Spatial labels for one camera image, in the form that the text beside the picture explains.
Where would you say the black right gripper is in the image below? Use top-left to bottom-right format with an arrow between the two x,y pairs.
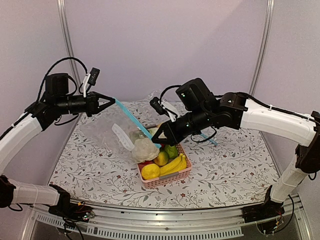
151,106 -> 212,148

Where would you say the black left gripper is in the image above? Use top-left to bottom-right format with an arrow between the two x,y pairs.
55,90 -> 115,116

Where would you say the white toy cauliflower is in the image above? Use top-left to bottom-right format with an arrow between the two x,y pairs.
131,137 -> 160,164

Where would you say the clear zip top bag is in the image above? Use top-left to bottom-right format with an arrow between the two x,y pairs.
80,100 -> 161,164

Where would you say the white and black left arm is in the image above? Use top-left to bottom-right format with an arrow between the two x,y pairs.
0,73 -> 116,217

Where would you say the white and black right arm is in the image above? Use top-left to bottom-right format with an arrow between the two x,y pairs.
150,78 -> 320,218

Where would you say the crumpled clear plastic bag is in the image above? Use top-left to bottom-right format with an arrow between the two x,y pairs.
145,89 -> 176,102

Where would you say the green toy pear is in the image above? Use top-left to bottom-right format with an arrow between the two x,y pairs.
164,144 -> 179,159

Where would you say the yellow green toy mango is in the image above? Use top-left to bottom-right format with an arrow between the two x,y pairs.
153,151 -> 169,167

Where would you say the yellow toy banana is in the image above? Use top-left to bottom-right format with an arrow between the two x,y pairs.
160,153 -> 187,177

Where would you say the red toy fruit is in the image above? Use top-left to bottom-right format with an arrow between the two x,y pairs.
139,160 -> 154,166

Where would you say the yellow toy lemon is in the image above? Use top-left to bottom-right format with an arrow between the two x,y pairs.
141,163 -> 160,180

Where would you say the pink perforated plastic basket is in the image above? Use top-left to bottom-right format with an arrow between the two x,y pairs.
137,144 -> 193,189

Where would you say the floral patterned table mat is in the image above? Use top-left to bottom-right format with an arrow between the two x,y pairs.
48,101 -> 281,210

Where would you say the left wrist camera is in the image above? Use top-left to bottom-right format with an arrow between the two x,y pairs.
88,67 -> 100,86

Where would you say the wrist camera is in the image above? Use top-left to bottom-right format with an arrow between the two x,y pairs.
88,67 -> 100,86
149,96 -> 165,115

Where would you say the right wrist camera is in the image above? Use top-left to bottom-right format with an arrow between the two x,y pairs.
149,96 -> 165,115

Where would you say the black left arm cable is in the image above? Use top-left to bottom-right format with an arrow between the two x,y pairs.
37,56 -> 90,101

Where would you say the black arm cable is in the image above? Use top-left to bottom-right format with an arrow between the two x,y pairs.
158,84 -> 320,123
37,56 -> 90,101

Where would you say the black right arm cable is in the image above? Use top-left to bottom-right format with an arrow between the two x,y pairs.
158,84 -> 320,123

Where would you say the aluminium left corner post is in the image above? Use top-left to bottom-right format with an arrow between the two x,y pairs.
56,0 -> 82,87

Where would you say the aluminium corner post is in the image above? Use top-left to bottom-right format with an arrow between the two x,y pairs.
249,0 -> 275,95
56,0 -> 82,87

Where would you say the aluminium front frame rail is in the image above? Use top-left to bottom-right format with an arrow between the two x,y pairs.
21,194 -> 313,240

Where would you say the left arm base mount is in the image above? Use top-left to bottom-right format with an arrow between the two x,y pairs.
48,184 -> 95,223

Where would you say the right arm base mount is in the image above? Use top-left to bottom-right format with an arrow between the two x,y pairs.
241,185 -> 285,235

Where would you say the aluminium right corner post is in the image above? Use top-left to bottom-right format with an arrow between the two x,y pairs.
249,0 -> 275,95

